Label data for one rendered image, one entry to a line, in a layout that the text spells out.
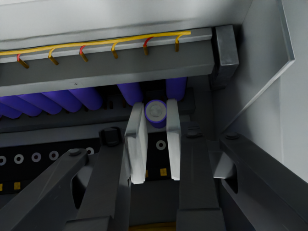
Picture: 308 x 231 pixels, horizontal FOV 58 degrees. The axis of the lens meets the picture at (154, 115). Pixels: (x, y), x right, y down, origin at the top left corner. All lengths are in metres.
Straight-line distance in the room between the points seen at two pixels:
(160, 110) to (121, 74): 0.04
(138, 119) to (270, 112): 0.08
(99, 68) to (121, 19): 0.04
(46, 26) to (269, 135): 0.15
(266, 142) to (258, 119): 0.02
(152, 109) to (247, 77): 0.07
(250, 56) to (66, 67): 0.12
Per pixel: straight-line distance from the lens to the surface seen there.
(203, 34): 0.19
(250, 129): 0.21
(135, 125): 0.16
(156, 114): 0.21
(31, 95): 0.25
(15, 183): 0.35
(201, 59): 0.19
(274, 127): 0.17
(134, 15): 0.17
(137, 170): 0.15
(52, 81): 0.20
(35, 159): 0.35
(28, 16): 0.18
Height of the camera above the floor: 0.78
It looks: 8 degrees up
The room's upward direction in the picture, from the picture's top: 174 degrees clockwise
